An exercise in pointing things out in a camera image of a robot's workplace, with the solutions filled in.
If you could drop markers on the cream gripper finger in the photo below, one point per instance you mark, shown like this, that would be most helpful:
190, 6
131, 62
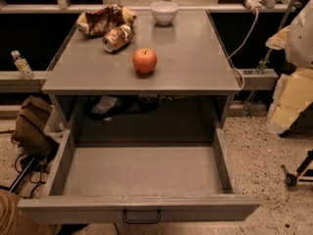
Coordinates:
293, 94
279, 40

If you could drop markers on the red apple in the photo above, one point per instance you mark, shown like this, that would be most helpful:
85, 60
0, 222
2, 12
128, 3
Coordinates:
144, 60

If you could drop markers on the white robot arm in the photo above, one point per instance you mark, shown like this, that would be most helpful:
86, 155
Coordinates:
299, 48

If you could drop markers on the grey open top drawer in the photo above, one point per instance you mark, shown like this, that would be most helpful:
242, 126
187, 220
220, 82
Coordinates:
95, 184

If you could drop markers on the metal tripod pole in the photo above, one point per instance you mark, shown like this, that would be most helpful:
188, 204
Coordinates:
262, 64

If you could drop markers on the black wheeled stand base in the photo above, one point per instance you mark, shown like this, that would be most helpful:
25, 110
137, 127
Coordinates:
303, 173

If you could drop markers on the grey cabinet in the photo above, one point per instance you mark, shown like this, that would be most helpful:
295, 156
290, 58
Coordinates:
161, 88

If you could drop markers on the white ceramic bowl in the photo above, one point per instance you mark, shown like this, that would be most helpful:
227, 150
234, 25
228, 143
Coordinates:
164, 12

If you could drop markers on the crushed soda can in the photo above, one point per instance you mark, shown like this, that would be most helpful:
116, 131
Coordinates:
118, 37

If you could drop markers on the crumpled brown chip bag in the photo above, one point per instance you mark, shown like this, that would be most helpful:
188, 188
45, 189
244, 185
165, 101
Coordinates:
100, 22

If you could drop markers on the small plastic bottle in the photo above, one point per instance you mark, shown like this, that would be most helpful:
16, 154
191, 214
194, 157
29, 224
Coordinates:
22, 65

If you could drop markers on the brown backpack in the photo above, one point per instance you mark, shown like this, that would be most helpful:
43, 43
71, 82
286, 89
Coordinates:
30, 125

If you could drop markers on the tan trousers leg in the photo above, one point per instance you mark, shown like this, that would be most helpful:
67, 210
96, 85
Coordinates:
14, 221

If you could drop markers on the black drawer handle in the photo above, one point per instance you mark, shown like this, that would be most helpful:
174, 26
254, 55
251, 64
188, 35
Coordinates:
141, 217

